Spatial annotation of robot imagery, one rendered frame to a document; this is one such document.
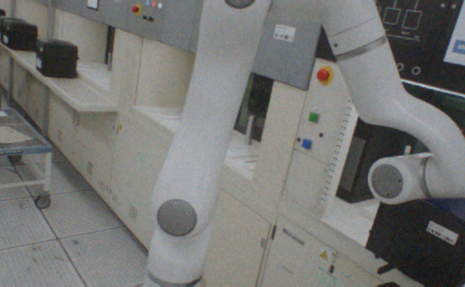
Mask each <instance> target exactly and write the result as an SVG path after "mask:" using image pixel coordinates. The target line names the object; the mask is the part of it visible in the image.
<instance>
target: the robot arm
mask: <svg viewBox="0 0 465 287"><path fill-rule="evenodd" d="M293 21H318V22H319V23H320V24H321V25H322V27H323V28H324V31H325V34H326V35H327V38H328V41H329V43H330V46H331V49H332V52H333V54H334V57H335V59H336V62H337V65H338V66H339V68H340V70H341V74H342V77H343V80H344V82H345V84H346V86H347V89H348V91H349V94H350V96H351V100H352V102H353V105H354V106H355V108H356V111H357V115H358V116H359V117H360V118H361V119H362V120H363V121H364V122H365V123H368V124H377V125H383V126H388V127H391V128H396V129H398V130H401V131H403V132H405V133H407V134H411V135H412V136H414V137H415V138H417V139H418V140H420V141H421V142H422V143H423V144H426V145H427V146H428V148H429V149H430V150H431V152H432V153H416V154H409V155H401V156H393V157H386V158H382V159H380V160H378V161H377V162H376V163H374V164H373V166H372V167H371V169H370V171H369V174H368V184H369V186H370V189H371V192H372V193H373V195H374V196H375V197H376V198H377V199H378V200H380V201H381V202H383V203H386V204H398V203H404V202H407V201H412V200H417V199H427V198H447V199H451V198H463V197H465V139H464V137H463V134H462V133H461V131H460V129H459V127H458V126H457V125H456V124H455V123H454V122H453V121H452V120H451V119H450V118H449V117H448V116H447V115H446V114H445V113H444V112H442V111H441V110H439V109H438V108H436V107H435V106H433V105H431V104H427V103H424V102H423V101H421V100H419V99H416V98H414V97H412V96H411V95H409V94H407V93H406V91H405V90H404V89H403V86H402V84H401V79H400V77H399V74H398V71H397V68H396V64H395V61H394V58H393V54H392V51H391V47H390V44H389V41H388V38H387V35H386V34H385V31H384V28H383V26H382V23H381V19H380V16H379V13H378V10H377V7H376V4H375V2H374V0H204V1H203V10H202V20H201V27H200V33H199V42H198V48H197V55H196V60H195V65H194V69H193V75H192V79H191V82H190V86H189V90H188V94H187V97H186V101H185V105H184V108H183V113H182V116H181V119H180V122H179V124H178V127H177V130H176V132H175V135H174V138H173V141H172V143H171V145H170V148H169V150H168V153H167V155H166V157H165V160H164V162H163V169H162V170H161V173H160V175H159V178H158V180H157V182H156V184H155V186H154V188H153V193H152V197H151V202H150V214H151V217H152V221H153V223H154V224H155V229H154V232H153V238H152V241H151V245H150V250H149V254H148V260H147V265H146V272H145V278H144V285H143V287H201V285H202V276H203V267H204V263H205V258H206V253H207V250H208V245H209V241H210V237H211V233H212V228H213V221H214V217H215V214H216V209H217V205H218V201H219V196H220V191H221V175H222V170H223V164H224V160H225V156H226V153H227V150H228V146H229V143H230V141H231V137H232V134H233V128H234V125H235V122H236V119H237V115H238V113H239V110H240V106H241V101H242V96H243V93H244V90H245V86H246V84H247V80H248V77H249V74H250V71H251V68H252V63H253V60H254V57H255V54H256V50H257V47H258V44H259V41H260V38H261V34H262V30H263V27H264V24H271V23H282V22H293Z"/></svg>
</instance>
